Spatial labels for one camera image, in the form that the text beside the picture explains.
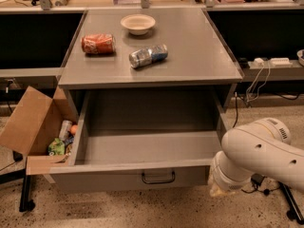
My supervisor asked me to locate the grey top drawer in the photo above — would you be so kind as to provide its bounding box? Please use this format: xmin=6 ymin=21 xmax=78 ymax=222
xmin=50 ymin=92 xmax=228 ymax=193

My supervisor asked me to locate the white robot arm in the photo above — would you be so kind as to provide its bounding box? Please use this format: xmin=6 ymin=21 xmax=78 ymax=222
xmin=208 ymin=118 xmax=304 ymax=197

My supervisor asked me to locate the grey drawer cabinet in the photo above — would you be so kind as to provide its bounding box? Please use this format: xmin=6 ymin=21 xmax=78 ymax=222
xmin=59 ymin=8 xmax=242 ymax=113

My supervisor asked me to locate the black power adapter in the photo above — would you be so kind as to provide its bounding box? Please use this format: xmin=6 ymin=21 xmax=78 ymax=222
xmin=251 ymin=174 xmax=265 ymax=186

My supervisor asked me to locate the black floor stand bar right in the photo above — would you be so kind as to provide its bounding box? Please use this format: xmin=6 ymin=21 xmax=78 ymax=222
xmin=279 ymin=182 xmax=304 ymax=225

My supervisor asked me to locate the white power strip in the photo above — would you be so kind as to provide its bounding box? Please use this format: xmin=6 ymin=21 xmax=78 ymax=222
xmin=252 ymin=58 xmax=293 ymax=68

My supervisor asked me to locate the silver blue soda can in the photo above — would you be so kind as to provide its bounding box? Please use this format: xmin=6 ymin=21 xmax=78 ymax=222
xmin=129 ymin=45 xmax=168 ymax=68

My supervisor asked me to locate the orange fruit in box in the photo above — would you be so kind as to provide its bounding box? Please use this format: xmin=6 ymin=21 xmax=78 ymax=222
xmin=70 ymin=124 xmax=78 ymax=135

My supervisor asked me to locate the silver can in box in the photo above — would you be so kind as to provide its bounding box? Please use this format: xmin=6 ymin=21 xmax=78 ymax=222
xmin=59 ymin=120 xmax=72 ymax=141

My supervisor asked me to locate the green snack bag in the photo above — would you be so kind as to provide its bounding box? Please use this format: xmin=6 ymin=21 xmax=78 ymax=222
xmin=47 ymin=138 xmax=66 ymax=156

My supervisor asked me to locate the white paper bowl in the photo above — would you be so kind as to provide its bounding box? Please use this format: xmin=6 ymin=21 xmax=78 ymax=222
xmin=121 ymin=14 xmax=156 ymax=36

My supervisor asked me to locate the crushed orange soda can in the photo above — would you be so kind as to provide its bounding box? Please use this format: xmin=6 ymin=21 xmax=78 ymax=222
xmin=81 ymin=33 xmax=116 ymax=54

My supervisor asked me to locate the black floor stand leg left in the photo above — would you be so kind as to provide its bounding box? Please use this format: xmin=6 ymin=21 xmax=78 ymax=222
xmin=19 ymin=175 xmax=35 ymax=212

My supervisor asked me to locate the brown cardboard box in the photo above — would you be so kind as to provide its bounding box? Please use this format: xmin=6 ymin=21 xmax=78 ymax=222
xmin=0 ymin=86 xmax=78 ymax=175

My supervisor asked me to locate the black top drawer handle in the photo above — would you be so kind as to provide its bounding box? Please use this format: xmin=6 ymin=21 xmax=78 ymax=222
xmin=142 ymin=172 xmax=176 ymax=185

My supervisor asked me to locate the black hanging cable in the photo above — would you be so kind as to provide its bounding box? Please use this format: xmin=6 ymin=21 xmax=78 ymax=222
xmin=231 ymin=92 xmax=239 ymax=129

